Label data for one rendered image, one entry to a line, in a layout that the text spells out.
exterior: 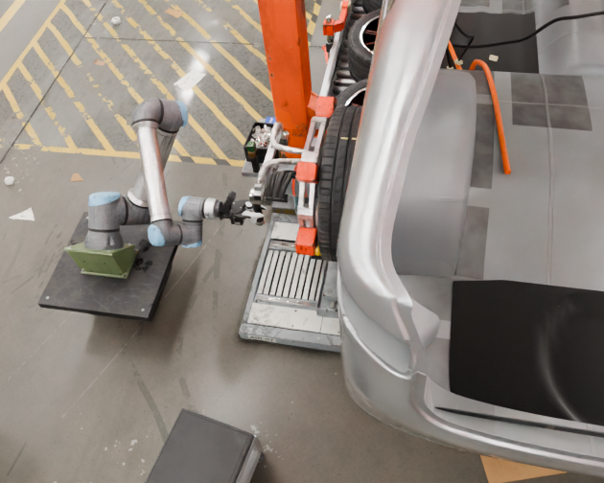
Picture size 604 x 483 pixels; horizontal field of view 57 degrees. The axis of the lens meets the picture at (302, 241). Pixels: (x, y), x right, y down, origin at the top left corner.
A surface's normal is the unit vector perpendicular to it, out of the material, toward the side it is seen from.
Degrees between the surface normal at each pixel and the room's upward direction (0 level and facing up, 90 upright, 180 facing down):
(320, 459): 0
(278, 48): 90
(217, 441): 0
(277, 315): 0
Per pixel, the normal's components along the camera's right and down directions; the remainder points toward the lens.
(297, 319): -0.08, -0.58
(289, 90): -0.19, 0.80
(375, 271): -0.42, -0.35
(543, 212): -0.14, -0.24
